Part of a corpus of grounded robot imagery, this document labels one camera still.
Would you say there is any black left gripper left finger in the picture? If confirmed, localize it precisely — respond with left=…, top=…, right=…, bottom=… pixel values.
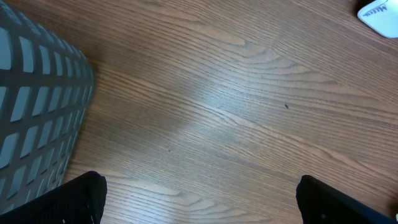
left=1, top=171, right=107, bottom=224

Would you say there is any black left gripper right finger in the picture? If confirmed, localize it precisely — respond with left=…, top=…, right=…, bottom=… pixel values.
left=296, top=175, right=397, bottom=224

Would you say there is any white barcode scanner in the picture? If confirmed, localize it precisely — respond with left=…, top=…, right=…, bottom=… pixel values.
left=357, top=0, right=397, bottom=39

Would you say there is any black mesh basket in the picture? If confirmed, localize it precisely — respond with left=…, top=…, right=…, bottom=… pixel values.
left=1, top=2, right=95, bottom=213

